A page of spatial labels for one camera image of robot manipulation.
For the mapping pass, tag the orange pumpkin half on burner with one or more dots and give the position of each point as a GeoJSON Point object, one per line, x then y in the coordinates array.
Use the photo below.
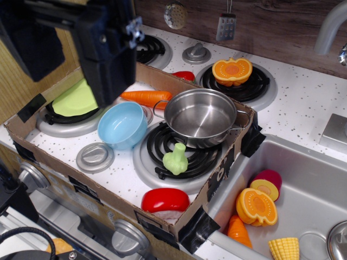
{"type": "Point", "coordinates": [232, 72]}

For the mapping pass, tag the silver stove knob back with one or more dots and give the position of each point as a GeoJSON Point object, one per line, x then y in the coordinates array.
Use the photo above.
{"type": "Point", "coordinates": [196, 54]}

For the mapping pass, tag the front left black burner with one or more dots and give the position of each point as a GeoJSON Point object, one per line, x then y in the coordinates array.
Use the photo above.
{"type": "Point", "coordinates": [56, 125]}

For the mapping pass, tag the red toy cheese wedge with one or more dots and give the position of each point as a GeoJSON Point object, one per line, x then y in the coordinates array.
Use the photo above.
{"type": "Point", "coordinates": [165, 203]}

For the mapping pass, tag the stainless steel pot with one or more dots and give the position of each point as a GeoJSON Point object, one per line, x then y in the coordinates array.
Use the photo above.
{"type": "Point", "coordinates": [203, 118]}

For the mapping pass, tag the grey faucet base block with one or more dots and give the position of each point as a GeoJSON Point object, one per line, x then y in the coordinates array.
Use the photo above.
{"type": "Point", "coordinates": [334, 134]}

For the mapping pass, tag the light blue plastic bowl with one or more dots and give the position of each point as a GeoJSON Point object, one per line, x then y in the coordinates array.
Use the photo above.
{"type": "Point", "coordinates": [123, 126]}

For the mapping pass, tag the red peach half toy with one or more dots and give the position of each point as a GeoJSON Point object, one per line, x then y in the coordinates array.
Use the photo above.
{"type": "Point", "coordinates": [268, 182]}

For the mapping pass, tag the hanging silver spatula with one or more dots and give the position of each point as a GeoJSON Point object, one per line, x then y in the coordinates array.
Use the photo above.
{"type": "Point", "coordinates": [227, 24]}

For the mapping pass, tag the back right black burner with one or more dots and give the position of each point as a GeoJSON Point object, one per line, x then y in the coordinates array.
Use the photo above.
{"type": "Point", "coordinates": [258, 92]}

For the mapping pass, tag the silver pot lid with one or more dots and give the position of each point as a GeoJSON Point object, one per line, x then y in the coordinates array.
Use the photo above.
{"type": "Point", "coordinates": [336, 241]}

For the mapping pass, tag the silver stove knob front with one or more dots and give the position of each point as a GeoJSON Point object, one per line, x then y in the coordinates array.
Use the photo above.
{"type": "Point", "coordinates": [95, 158]}

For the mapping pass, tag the orange toy carrot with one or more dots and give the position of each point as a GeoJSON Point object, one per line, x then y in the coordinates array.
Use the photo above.
{"type": "Point", "coordinates": [148, 97]}

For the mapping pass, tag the light green toy broccoli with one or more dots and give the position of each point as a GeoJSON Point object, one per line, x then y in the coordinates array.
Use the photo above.
{"type": "Point", "coordinates": [176, 162]}

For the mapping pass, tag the silver oven knob right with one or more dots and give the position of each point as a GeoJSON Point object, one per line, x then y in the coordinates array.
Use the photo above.
{"type": "Point", "coordinates": [127, 240]}

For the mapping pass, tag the hanging silver strainer spoon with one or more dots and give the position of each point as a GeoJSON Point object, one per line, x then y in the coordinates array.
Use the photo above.
{"type": "Point", "coordinates": [175, 15]}

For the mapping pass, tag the back left black burner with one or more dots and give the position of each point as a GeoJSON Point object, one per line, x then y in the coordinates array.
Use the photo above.
{"type": "Point", "coordinates": [154, 51]}

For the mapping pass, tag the silver stove knob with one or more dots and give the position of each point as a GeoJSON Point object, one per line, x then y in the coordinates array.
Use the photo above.
{"type": "Point", "coordinates": [95, 158]}
{"type": "Point", "coordinates": [196, 54]}

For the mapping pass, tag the orange carrot in sink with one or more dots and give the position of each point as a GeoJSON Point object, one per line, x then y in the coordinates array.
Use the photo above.
{"type": "Point", "coordinates": [238, 232]}

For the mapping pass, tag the orange toy bottom left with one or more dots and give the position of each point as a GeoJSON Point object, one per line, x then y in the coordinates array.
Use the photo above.
{"type": "Point", "coordinates": [61, 246]}

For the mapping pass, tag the silver oven knob left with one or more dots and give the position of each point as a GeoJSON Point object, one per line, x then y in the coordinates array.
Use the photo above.
{"type": "Point", "coordinates": [32, 178]}

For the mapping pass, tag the silver sink basin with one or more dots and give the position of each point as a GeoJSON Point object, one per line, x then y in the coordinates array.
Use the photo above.
{"type": "Point", "coordinates": [312, 199]}

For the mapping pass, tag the silver oven knob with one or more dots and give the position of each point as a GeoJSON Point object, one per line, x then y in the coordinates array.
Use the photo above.
{"type": "Point", "coordinates": [127, 240]}
{"type": "Point", "coordinates": [32, 178]}

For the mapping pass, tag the light green plastic plate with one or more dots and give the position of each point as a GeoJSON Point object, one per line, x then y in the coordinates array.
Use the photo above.
{"type": "Point", "coordinates": [77, 100]}

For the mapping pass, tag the orange pumpkin half in sink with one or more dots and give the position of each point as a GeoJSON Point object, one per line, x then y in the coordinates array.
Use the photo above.
{"type": "Point", "coordinates": [256, 208]}

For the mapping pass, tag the grey faucet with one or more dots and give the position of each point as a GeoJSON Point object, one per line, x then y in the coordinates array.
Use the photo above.
{"type": "Point", "coordinates": [330, 26]}

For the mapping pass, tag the yellow toy corn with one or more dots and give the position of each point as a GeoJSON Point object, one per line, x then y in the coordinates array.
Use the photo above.
{"type": "Point", "coordinates": [285, 248]}

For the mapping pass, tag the red toy pepper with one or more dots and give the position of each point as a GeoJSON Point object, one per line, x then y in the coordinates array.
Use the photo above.
{"type": "Point", "coordinates": [186, 75]}

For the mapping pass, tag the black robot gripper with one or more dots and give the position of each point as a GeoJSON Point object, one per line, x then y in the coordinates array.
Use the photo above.
{"type": "Point", "coordinates": [105, 34]}

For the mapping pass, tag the brown cardboard fence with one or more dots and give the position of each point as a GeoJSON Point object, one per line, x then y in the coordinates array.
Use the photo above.
{"type": "Point", "coordinates": [122, 191]}

